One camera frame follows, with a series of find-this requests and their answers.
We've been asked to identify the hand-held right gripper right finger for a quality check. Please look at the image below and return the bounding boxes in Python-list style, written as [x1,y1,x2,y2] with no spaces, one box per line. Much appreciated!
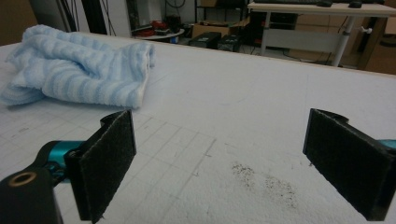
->
[302,107,396,222]

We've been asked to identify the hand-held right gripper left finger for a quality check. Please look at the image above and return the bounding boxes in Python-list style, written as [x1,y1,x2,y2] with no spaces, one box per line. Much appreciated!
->
[64,108,138,224]

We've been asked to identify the blue striped towel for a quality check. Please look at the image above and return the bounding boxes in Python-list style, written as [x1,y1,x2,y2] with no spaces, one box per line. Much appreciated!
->
[0,23,158,110]

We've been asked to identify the white foam mat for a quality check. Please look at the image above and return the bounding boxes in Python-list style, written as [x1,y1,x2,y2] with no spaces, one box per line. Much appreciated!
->
[0,31,396,224]

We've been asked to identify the white desk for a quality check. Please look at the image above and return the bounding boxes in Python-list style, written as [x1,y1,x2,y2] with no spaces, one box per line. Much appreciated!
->
[247,1,396,68]

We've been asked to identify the round white table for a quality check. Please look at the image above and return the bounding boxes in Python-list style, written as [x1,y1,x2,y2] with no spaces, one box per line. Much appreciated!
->
[134,28,185,41]

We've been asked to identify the black computer tower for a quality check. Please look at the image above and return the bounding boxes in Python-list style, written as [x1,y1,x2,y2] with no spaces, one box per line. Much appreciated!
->
[218,35,242,53]
[189,31,222,50]

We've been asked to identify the black keyboard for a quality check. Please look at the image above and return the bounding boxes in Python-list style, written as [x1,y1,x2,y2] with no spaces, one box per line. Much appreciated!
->
[253,0,321,6]

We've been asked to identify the small cardboard box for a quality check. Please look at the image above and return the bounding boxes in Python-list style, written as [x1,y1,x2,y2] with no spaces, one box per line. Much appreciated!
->
[191,20,250,39]

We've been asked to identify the red cable bundle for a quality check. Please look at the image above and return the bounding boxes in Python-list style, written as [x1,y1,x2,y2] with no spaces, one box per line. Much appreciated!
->
[141,20,170,37]

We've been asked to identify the left black metal frame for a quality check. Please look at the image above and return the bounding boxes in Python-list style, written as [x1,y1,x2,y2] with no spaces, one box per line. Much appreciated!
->
[81,0,108,35]

